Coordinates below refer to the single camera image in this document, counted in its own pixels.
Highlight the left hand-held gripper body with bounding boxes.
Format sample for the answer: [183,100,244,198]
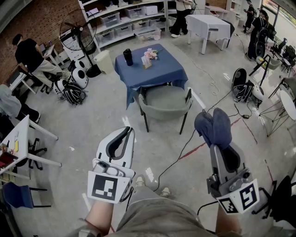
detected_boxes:
[87,158,136,204]

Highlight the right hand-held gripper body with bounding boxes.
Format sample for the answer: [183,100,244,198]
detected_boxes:
[206,168,260,215]

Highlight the dark blue wiping cloth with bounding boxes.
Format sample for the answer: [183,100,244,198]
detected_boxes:
[194,107,233,150]

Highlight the grey armchair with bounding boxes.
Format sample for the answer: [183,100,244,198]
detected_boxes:
[255,55,282,70]
[138,85,194,135]

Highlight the person's right forearm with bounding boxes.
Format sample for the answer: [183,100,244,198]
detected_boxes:
[215,203,242,234]

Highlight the person's left forearm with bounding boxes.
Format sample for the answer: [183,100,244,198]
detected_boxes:
[84,199,115,237]

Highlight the black swivel chair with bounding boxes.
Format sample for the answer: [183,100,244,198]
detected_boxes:
[251,175,296,229]

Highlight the black office chair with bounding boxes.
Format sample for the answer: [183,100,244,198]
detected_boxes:
[27,137,48,171]
[281,45,296,72]

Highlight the blue chair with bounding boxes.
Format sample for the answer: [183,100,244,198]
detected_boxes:
[1,181,52,209]

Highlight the person's left shoe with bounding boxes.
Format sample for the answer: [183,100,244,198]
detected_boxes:
[135,175,147,188]

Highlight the person's grey shorts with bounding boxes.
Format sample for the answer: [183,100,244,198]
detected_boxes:
[129,186,176,204]

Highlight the person's khaki shirt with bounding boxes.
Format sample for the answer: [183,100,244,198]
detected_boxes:
[67,196,242,237]

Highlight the large white pod case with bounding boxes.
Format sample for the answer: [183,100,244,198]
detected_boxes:
[71,68,89,89]

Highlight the round white table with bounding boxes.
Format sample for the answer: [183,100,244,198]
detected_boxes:
[259,89,296,137]

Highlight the black pod case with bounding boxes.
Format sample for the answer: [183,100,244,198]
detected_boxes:
[232,67,247,90]

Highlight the white desk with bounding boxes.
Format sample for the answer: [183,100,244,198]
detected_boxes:
[0,114,62,181]

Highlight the white trash bin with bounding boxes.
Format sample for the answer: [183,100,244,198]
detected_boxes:
[93,50,114,75]

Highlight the small white pod case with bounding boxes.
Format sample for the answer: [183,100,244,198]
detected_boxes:
[74,59,87,70]

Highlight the table with blue tablecloth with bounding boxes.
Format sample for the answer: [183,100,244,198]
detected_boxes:
[115,43,189,110]

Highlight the wooden card holder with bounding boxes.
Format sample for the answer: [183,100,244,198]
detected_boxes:
[141,56,153,69]

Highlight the black tumbler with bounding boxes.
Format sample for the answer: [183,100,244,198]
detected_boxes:
[123,48,134,67]

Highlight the red box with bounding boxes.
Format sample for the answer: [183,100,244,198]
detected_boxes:
[0,151,19,168]

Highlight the pink flower bouquet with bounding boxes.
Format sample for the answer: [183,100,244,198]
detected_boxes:
[144,48,164,61]

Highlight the small white side table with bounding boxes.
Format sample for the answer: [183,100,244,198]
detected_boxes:
[39,44,65,68]

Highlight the black standing fan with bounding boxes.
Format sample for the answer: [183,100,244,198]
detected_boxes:
[59,8,102,79]

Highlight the row of clear storage boxes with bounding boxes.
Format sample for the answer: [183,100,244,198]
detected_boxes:
[95,6,162,46]

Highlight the table with white tablecloth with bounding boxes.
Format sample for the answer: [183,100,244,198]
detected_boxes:
[186,14,232,55]

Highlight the white shelving unit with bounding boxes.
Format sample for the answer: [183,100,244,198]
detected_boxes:
[78,0,178,53]

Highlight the white box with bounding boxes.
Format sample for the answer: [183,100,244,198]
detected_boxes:
[143,5,159,16]

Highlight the black floor cable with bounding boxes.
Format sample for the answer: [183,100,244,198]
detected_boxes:
[153,91,253,193]

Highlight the black backpack with cables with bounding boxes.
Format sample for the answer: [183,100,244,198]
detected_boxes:
[233,82,255,104]
[62,82,88,106]

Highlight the white floor cable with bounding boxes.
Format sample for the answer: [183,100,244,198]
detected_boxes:
[171,41,220,100]

